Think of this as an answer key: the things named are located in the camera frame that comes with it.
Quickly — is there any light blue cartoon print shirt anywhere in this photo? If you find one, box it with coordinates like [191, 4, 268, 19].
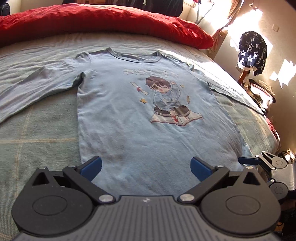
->
[0, 47, 266, 197]

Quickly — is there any plain black jacket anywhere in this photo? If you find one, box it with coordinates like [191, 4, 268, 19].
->
[148, 0, 183, 17]

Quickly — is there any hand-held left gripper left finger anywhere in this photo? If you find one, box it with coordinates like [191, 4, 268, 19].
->
[32, 156, 116, 204]

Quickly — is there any pink fringed curtain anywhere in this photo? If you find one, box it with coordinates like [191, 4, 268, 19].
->
[209, 0, 245, 54]

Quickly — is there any pile of household clutter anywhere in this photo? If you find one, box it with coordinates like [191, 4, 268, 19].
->
[247, 79, 277, 112]

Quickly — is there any wooden chair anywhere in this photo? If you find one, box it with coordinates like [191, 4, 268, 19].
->
[238, 68, 250, 87]

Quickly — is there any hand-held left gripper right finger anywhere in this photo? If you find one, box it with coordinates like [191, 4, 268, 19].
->
[178, 156, 263, 204]

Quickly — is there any red duvet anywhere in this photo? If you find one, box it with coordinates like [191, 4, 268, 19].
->
[0, 3, 214, 49]

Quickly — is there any navy star print cloth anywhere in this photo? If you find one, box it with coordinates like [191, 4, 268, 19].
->
[238, 31, 268, 76]

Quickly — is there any black backpack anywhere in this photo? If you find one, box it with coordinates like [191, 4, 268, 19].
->
[0, 3, 11, 16]

